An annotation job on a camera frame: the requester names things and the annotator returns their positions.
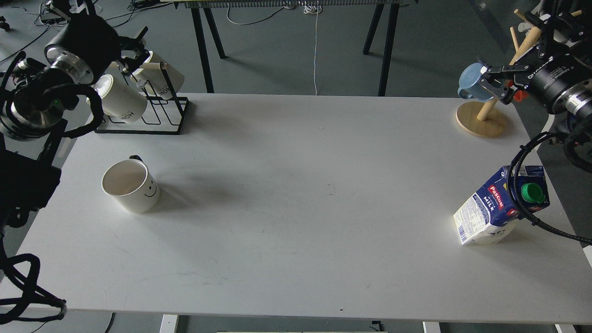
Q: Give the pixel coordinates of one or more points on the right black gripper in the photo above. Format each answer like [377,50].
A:
[561,76]

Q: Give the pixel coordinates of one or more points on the white smiley face mug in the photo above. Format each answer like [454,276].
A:
[131,185]

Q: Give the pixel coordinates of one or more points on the white mug on rack rear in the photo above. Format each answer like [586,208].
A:
[155,83]

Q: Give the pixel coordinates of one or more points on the black trestle table background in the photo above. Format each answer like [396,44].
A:
[273,49]

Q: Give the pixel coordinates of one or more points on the blue mug on tree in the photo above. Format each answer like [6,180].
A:
[469,87]

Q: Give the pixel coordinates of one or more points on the wooden mug tree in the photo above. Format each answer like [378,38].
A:
[483,119]

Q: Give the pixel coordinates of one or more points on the white mug on rack front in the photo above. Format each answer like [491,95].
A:
[119,100]

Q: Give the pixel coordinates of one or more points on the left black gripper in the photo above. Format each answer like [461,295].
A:
[86,47]

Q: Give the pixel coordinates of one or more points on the white mug on rack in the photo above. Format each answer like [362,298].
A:
[119,100]
[155,83]

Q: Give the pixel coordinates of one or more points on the orange mug on tree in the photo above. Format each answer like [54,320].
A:
[520,95]

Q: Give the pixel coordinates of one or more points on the blue white milk carton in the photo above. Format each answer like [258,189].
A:
[489,214]

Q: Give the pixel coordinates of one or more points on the black wire mug rack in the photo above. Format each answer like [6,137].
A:
[162,117]

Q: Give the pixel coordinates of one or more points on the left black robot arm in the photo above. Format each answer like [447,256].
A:
[44,103]

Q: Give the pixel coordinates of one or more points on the white chair frame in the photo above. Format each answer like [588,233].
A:
[548,126]

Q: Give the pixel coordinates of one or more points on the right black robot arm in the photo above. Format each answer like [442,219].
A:
[577,129]

